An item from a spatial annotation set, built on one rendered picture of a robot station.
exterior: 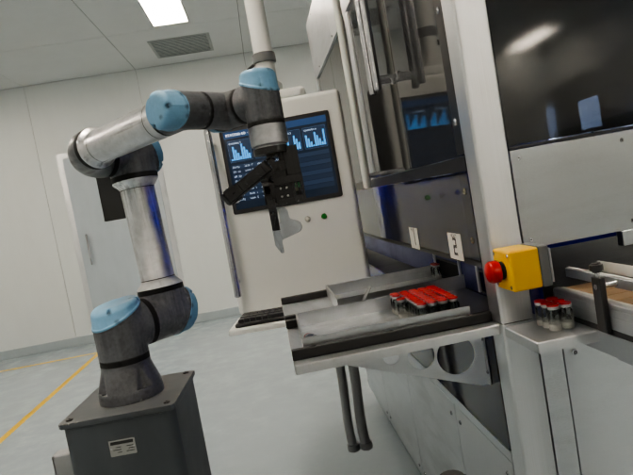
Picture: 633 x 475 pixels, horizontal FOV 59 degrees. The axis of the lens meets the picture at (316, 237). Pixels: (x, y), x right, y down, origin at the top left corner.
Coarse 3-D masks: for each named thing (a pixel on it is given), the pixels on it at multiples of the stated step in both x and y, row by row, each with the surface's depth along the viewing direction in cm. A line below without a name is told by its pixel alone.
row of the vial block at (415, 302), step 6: (402, 294) 129; (408, 294) 128; (408, 300) 125; (414, 300) 120; (420, 300) 119; (408, 306) 125; (414, 306) 120; (420, 306) 116; (408, 312) 126; (414, 312) 121; (420, 312) 116; (426, 312) 116
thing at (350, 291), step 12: (372, 276) 171; (384, 276) 171; (396, 276) 172; (408, 276) 172; (420, 276) 172; (456, 276) 147; (336, 288) 170; (348, 288) 171; (360, 288) 171; (372, 288) 169; (384, 288) 166; (396, 288) 146; (408, 288) 146; (444, 288) 147; (456, 288) 147; (336, 300) 145; (348, 300) 145; (360, 300) 145
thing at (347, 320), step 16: (352, 304) 136; (368, 304) 137; (384, 304) 137; (304, 320) 135; (320, 320) 136; (336, 320) 135; (352, 320) 132; (368, 320) 129; (384, 320) 126; (400, 320) 111; (416, 320) 112; (432, 320) 112; (320, 336) 110; (336, 336) 110; (352, 336) 111
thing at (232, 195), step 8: (264, 160) 111; (256, 168) 110; (264, 168) 110; (248, 176) 110; (256, 176) 110; (264, 176) 111; (240, 184) 110; (248, 184) 110; (256, 184) 114; (224, 192) 110; (232, 192) 110; (240, 192) 110; (224, 200) 110; (232, 200) 110
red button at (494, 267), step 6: (486, 264) 100; (492, 264) 99; (498, 264) 99; (486, 270) 100; (492, 270) 98; (498, 270) 98; (486, 276) 100; (492, 276) 98; (498, 276) 98; (492, 282) 99; (498, 282) 99
